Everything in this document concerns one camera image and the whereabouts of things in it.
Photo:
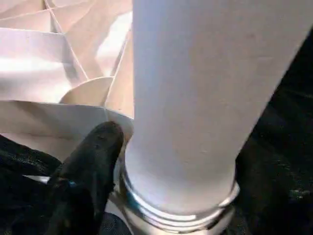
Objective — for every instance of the white plastic table top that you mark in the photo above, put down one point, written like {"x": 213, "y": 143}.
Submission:
{"x": 36, "y": 49}

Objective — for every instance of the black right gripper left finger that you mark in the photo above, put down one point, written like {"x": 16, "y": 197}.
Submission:
{"x": 83, "y": 183}

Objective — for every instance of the white plastic table leg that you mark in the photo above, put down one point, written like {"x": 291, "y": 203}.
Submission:
{"x": 195, "y": 85}

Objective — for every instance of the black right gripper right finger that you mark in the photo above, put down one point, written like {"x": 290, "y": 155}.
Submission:
{"x": 274, "y": 195}

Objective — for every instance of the black mat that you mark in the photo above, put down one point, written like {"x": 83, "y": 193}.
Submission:
{"x": 281, "y": 122}

